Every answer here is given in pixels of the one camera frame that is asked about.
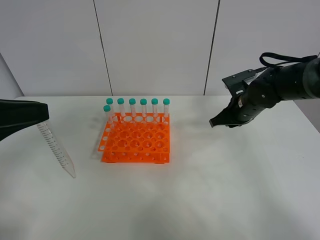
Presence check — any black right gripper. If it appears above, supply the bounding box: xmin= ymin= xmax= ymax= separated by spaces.
xmin=209 ymin=72 xmax=281 ymax=128

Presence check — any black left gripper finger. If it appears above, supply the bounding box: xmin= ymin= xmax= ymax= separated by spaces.
xmin=0 ymin=99 xmax=49 ymax=141

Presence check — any green capped test tube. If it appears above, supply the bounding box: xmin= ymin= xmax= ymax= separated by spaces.
xmin=36 ymin=120 xmax=76 ymax=179

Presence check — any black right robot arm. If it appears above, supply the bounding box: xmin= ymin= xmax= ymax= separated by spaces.
xmin=209 ymin=55 xmax=320 ymax=128

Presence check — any row test tube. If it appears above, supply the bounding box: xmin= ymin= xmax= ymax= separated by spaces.
xmin=106 ymin=97 xmax=115 ymax=117
xmin=151 ymin=98 xmax=159 ymax=124
xmin=163 ymin=98 xmax=170 ymax=122
xmin=129 ymin=98 xmax=137 ymax=123
xmin=140 ymin=98 xmax=147 ymax=125
xmin=117 ymin=98 xmax=126 ymax=121

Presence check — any front left racked test tube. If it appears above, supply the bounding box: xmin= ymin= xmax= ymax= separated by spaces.
xmin=103 ymin=104 xmax=115 ymax=134

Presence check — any orange test tube rack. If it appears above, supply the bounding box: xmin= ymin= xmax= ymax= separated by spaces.
xmin=97 ymin=112 xmax=171 ymax=164

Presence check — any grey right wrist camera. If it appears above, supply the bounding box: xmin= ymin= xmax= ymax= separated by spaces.
xmin=222 ymin=69 xmax=258 ymax=97

